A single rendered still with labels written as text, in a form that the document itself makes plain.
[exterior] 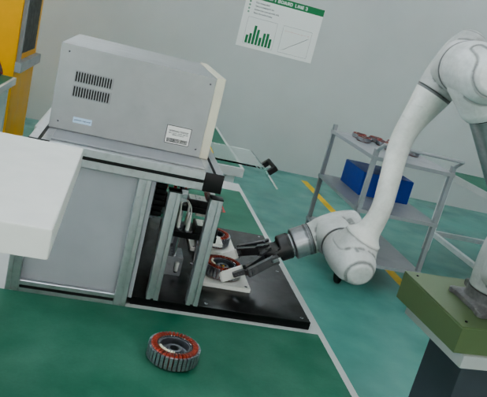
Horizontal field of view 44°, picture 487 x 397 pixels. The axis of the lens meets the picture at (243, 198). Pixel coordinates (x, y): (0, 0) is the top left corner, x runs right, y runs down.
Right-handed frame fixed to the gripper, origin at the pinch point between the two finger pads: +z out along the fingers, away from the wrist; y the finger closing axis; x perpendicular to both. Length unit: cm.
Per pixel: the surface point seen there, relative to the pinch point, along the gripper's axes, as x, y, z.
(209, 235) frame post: 18.2, -19.7, 1.0
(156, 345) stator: 8.4, -44.3, 18.2
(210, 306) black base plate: -0.4, -19.4, 6.1
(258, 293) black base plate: -8.0, -6.6, -7.1
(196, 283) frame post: 7.0, -19.6, 7.6
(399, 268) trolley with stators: -138, 204, -116
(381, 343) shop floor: -134, 126, -72
